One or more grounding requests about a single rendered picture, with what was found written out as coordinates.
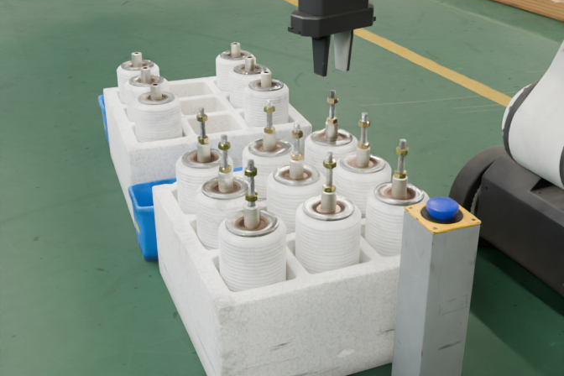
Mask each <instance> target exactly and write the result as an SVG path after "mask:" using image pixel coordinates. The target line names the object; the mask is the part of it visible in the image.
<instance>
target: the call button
mask: <svg viewBox="0 0 564 376"><path fill-rule="evenodd" d="M426 210H427V211H428V212H429V214H430V215H431V216H432V217H434V218H437V219H441V220H447V219H451V218H453V217H454V216H455V215H456V214H457V213H458V210H459V204H458V203H457V202H456V201H454V200H453V199H451V198H448V197H444V196H437V197H433V198H431V199H429V200H428V201H427V202H426Z"/></svg>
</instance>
